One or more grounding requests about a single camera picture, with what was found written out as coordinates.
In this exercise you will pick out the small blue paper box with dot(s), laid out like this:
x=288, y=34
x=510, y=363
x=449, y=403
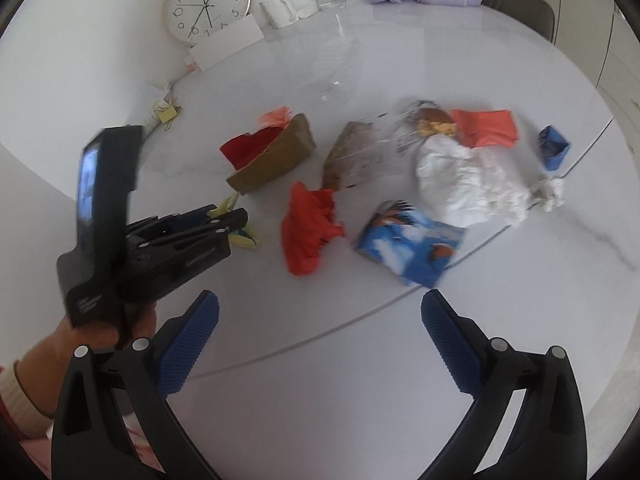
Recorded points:
x=552, y=147

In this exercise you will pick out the dark chair back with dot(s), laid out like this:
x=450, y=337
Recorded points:
x=520, y=10

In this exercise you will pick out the pink paper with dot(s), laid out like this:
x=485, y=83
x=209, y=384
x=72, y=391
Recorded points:
x=275, y=117

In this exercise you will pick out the snack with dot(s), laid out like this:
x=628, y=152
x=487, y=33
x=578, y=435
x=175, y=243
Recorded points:
x=435, y=122

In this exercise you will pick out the red-orange paper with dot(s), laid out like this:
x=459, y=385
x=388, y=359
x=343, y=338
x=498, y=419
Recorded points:
x=307, y=230

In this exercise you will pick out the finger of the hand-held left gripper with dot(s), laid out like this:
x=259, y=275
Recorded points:
x=210, y=227
x=172, y=220

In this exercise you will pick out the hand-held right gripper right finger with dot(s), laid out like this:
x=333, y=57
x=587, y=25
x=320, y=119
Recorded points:
x=450, y=345

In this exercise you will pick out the yellow-green paper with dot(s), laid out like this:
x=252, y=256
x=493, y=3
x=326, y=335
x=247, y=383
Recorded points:
x=247, y=240

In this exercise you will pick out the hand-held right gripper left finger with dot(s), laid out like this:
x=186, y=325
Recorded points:
x=187, y=345

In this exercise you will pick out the small white tissue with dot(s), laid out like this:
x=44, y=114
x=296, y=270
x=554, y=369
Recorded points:
x=549, y=192

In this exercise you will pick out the orange paper packet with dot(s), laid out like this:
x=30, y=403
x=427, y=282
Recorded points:
x=485, y=127

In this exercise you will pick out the round white wall clock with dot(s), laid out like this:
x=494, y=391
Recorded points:
x=205, y=5

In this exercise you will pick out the brown cardboard box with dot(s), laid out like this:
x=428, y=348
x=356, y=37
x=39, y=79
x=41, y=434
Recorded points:
x=280, y=160

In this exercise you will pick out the white mug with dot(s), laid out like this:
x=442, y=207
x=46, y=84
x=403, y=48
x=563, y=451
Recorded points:
x=277, y=10

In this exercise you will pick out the blue printed carton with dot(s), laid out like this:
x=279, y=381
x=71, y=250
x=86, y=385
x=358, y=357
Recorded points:
x=410, y=245

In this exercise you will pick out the clear plastic wrapper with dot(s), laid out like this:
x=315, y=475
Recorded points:
x=350, y=155

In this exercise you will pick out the white paper card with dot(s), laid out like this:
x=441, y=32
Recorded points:
x=227, y=45

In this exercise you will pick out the red paper sheet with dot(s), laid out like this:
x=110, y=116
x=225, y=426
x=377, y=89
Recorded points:
x=247, y=147

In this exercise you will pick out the yellow patterned paper scrap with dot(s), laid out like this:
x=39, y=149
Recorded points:
x=162, y=110

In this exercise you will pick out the person's left forearm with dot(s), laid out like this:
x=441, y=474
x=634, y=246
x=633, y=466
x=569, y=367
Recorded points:
x=22, y=405

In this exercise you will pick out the person's left hand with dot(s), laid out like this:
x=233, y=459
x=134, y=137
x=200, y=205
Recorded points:
x=95, y=337

